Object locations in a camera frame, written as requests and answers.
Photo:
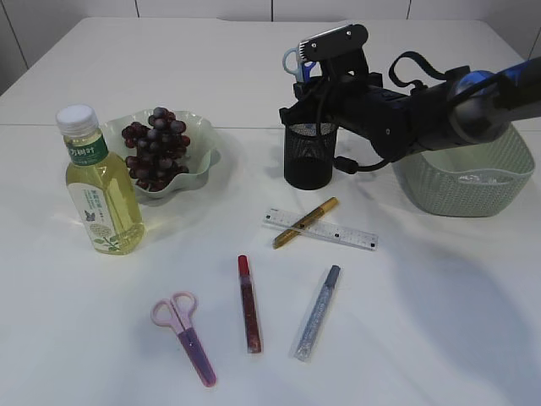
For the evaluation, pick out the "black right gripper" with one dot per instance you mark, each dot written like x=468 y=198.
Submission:
x=347 y=95

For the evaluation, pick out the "blue capped scissors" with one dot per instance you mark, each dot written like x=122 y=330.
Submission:
x=295 y=66

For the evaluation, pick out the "purple artificial grape bunch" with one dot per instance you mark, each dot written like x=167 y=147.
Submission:
x=159 y=146

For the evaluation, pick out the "clear plastic sheet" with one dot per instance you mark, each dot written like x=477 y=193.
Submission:
x=483 y=178

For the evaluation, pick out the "gold marker pen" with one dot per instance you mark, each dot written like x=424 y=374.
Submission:
x=295 y=229

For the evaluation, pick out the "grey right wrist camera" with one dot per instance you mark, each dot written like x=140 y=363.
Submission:
x=332 y=43

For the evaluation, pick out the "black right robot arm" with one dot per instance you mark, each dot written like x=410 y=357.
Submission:
x=466 y=108

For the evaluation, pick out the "yellow tea bottle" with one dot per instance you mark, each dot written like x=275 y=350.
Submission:
x=99 y=185

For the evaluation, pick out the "silver glitter glue tube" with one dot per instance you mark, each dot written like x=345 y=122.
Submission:
x=311 y=330

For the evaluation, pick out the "green woven plastic basket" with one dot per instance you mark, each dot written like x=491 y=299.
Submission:
x=430 y=178

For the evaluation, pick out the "red glitter glue tube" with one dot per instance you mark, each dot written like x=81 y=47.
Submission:
x=252 y=330

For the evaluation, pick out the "pink purple scissors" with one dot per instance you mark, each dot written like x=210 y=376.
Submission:
x=176 y=313

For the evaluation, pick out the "clear plastic ruler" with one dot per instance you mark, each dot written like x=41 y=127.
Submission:
x=323 y=230

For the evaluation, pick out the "black mesh pen cup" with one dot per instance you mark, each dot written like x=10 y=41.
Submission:
x=308 y=161

